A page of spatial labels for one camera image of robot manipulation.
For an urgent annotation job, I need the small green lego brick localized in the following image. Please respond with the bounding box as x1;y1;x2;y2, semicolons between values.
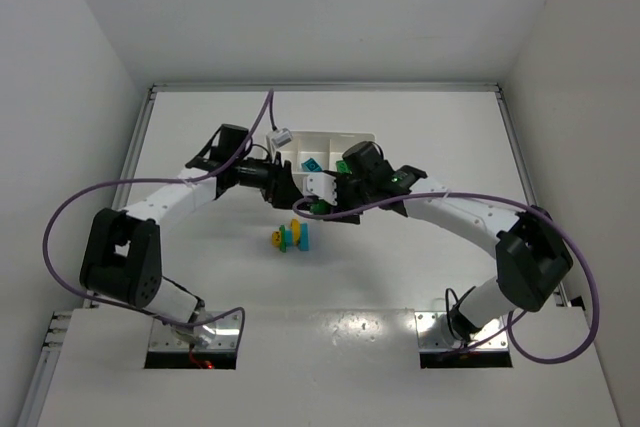
310;200;330;215

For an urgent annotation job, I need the green rectangular lego brick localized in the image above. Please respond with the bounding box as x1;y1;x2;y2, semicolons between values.
335;160;351;174

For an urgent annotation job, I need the yellow arch lego brick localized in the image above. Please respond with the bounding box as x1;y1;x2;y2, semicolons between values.
290;219;301;245

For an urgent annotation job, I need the blue curved lego brick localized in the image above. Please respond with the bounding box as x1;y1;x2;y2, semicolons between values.
301;158;323;172

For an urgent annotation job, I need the blue rectangular lego brick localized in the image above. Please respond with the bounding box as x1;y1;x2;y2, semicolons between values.
298;223;310;252

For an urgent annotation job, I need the yellow face lego piece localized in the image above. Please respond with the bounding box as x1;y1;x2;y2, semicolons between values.
271;231;282;248

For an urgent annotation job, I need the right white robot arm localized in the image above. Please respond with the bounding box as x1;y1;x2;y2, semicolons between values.
303;141;573;344

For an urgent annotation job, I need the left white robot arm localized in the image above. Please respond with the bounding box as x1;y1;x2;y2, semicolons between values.
79;124;302;330

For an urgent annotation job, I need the white three-compartment tray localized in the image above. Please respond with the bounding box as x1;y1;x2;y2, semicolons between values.
265;131;376;189

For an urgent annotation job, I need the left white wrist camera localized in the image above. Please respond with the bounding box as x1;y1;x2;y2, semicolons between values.
266;128;293;150

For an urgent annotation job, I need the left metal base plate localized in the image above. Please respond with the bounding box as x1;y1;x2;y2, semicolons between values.
148;310;244;354

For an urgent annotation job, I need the metal base plate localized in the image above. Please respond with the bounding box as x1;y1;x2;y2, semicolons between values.
416;310;512;356
148;310;244;354

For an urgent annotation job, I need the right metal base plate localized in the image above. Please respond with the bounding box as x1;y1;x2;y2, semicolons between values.
416;310;512;356

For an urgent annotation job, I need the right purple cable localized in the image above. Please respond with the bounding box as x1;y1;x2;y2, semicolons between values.
292;190;599;364

